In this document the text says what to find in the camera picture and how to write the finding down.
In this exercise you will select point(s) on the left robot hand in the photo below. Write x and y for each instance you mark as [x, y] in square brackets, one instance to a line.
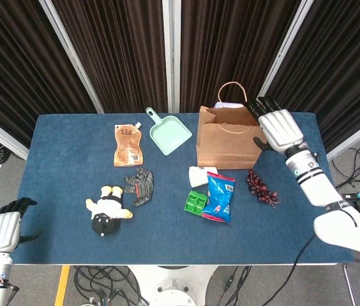
[3, 231]

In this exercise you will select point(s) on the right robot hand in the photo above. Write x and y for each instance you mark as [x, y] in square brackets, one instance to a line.
[280, 130]

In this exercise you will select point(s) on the purple grape bunch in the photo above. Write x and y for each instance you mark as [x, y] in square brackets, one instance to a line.
[258, 188]

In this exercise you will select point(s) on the blue snack packet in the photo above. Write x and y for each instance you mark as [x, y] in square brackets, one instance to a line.
[220, 197]

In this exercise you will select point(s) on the green plastic building block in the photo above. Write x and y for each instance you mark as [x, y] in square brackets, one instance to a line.
[194, 204]

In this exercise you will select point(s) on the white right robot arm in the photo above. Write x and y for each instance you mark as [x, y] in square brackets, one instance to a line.
[314, 181]

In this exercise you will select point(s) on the brown paper bag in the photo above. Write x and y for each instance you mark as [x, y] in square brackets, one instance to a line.
[228, 146]

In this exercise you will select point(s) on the white plastic package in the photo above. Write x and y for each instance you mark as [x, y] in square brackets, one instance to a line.
[228, 105]

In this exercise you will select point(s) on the yellow floor tape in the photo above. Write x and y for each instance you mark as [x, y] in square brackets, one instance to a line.
[62, 287]

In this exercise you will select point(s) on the dark brown pleated curtain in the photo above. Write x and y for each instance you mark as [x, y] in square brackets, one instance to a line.
[14, 63]
[224, 41]
[119, 54]
[342, 63]

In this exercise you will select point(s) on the black white plush dog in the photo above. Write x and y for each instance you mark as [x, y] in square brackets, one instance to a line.
[106, 210]

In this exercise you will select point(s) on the mint green plastic dustpan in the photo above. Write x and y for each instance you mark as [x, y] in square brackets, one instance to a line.
[170, 135]

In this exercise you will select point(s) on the grey striped knit glove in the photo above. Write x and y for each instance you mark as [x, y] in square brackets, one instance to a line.
[145, 188]

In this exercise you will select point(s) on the orange spout pouch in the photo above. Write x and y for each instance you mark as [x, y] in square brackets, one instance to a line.
[129, 146]

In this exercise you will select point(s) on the blue fabric table cover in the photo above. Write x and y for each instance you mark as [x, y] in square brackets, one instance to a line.
[167, 242]

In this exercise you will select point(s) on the white partition frame rail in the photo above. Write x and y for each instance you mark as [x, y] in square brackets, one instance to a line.
[1, 135]
[355, 140]

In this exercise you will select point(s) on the white partition frame post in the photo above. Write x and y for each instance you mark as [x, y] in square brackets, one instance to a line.
[171, 48]
[75, 60]
[283, 48]

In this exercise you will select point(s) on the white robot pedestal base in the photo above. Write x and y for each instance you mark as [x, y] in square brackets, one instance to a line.
[170, 287]

